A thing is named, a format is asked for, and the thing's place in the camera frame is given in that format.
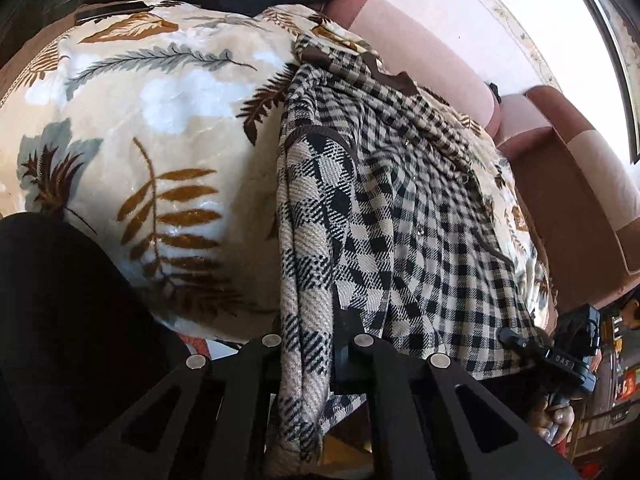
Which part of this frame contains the cream leaf pattern blanket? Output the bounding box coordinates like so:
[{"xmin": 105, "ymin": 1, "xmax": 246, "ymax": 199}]
[{"xmin": 1, "ymin": 0, "xmax": 554, "ymax": 342}]

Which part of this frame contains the red sleeve forearm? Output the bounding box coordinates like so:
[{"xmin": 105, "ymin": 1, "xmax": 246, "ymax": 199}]
[{"xmin": 552, "ymin": 437, "xmax": 570, "ymax": 460}]

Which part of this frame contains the pink sofa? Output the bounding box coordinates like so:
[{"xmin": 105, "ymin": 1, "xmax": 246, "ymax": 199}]
[{"xmin": 321, "ymin": 0, "xmax": 639, "ymax": 311}]

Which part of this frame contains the right hand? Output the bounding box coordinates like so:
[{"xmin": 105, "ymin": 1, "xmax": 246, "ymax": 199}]
[{"xmin": 528, "ymin": 396, "xmax": 575, "ymax": 445}]

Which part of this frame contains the black white checked shirt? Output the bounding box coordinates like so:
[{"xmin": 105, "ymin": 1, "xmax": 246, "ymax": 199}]
[{"xmin": 266, "ymin": 35, "xmax": 546, "ymax": 477}]

